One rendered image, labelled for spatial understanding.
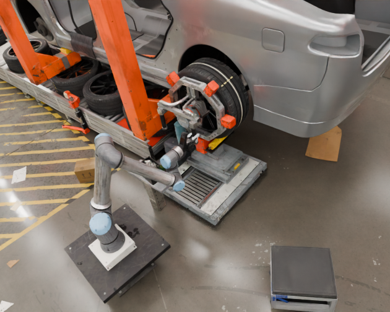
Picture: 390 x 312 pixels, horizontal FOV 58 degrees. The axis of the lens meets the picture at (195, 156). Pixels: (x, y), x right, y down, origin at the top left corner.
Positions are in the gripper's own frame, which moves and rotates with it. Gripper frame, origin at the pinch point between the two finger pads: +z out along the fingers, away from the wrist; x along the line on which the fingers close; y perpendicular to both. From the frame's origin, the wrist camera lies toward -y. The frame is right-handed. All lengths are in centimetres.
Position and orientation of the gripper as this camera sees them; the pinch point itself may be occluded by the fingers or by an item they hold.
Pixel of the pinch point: (196, 133)
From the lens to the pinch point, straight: 269.1
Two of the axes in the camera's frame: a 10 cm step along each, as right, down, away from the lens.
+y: 1.3, 7.2, 6.8
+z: 6.4, -5.9, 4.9
